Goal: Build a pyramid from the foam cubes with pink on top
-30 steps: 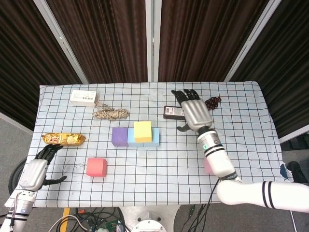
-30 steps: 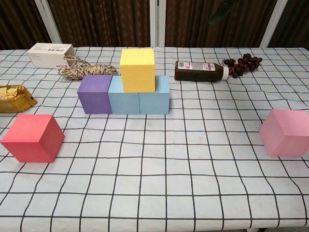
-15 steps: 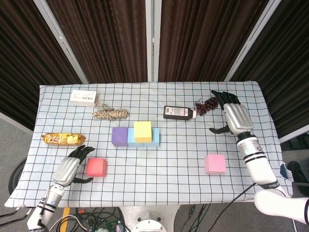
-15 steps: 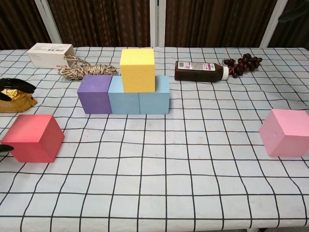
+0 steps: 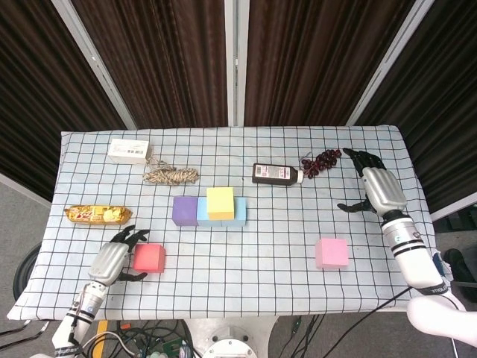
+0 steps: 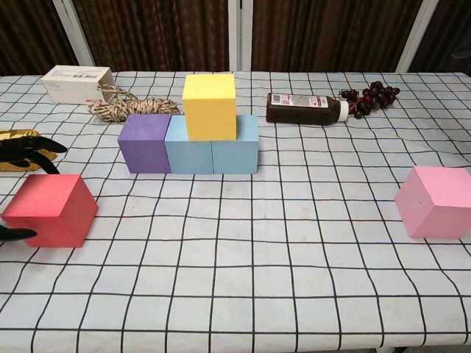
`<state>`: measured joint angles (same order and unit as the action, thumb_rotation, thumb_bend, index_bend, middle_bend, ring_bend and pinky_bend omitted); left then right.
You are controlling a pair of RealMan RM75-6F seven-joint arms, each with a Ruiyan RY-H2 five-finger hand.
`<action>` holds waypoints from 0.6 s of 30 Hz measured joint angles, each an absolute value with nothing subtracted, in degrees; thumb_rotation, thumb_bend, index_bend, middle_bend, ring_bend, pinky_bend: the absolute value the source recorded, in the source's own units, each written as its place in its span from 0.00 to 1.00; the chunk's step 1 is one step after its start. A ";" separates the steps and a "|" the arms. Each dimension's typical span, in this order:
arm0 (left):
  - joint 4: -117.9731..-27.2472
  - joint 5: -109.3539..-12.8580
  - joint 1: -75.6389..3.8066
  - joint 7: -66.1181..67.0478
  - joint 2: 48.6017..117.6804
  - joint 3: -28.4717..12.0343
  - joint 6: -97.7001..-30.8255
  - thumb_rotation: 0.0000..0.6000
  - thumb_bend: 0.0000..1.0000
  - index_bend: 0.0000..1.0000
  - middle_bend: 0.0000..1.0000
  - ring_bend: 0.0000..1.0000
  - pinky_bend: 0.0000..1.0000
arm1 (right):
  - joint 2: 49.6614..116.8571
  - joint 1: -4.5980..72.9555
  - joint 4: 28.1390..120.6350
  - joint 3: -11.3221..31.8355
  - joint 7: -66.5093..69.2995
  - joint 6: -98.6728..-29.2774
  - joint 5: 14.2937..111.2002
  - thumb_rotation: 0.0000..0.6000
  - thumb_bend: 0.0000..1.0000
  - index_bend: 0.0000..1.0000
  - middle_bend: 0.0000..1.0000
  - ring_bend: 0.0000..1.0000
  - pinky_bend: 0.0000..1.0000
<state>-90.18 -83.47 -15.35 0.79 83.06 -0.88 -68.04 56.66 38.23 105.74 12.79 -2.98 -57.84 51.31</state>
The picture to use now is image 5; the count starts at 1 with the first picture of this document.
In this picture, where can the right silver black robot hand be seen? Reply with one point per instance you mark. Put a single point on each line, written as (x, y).
(384, 190)

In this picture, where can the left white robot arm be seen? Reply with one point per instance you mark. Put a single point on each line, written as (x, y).
(80, 313)

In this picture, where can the green circuit board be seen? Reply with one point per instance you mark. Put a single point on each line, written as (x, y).
(173, 347)

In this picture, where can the gold snack package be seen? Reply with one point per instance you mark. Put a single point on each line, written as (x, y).
(97, 215)

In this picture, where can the dark red grape bunch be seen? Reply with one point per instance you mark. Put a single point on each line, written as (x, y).
(324, 160)

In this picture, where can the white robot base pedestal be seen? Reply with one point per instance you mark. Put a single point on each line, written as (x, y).
(231, 347)

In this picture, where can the pink foam cube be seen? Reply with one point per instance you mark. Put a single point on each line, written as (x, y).
(331, 253)

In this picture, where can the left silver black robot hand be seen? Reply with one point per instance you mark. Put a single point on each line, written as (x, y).
(108, 263)

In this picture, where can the white partition base rail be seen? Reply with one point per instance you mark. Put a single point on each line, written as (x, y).
(22, 188)
(458, 210)

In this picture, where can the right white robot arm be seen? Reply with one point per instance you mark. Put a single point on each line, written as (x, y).
(413, 257)

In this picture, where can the yellow foam cube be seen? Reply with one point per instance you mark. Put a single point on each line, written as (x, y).
(220, 201)

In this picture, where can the purple foam cube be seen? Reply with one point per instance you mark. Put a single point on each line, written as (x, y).
(184, 212)

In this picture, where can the dark brown labelled bottle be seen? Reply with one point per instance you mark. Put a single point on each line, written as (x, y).
(272, 173)

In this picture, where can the dark brown curtain panel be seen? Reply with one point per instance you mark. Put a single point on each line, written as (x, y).
(160, 56)
(443, 93)
(309, 56)
(37, 93)

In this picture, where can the black floor equipment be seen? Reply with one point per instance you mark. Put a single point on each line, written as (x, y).
(462, 264)

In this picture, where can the red foam cube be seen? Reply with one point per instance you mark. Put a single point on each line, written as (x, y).
(149, 259)

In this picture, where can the white cardboard box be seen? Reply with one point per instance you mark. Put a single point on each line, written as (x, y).
(128, 151)

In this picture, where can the white partition frame post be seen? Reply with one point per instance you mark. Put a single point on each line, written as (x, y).
(391, 59)
(93, 63)
(236, 56)

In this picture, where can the black-checked pale blue tablecloth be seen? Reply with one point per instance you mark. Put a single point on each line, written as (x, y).
(238, 268)

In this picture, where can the black round wheel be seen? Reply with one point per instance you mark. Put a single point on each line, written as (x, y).
(22, 272)

